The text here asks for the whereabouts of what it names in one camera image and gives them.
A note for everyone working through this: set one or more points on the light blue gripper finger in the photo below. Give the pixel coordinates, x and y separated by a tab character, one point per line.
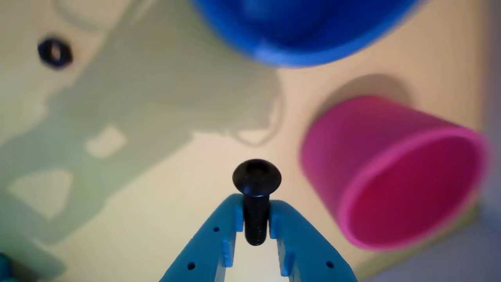
309	254
207	250

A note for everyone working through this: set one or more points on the black bolt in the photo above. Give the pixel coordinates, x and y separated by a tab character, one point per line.
256	184

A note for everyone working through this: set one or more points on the pink round cup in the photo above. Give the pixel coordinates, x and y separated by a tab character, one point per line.
391	184

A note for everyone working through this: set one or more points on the blue round cup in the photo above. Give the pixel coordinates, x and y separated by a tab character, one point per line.
305	27

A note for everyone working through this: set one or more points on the black hex nut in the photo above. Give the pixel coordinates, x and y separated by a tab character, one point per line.
46	53

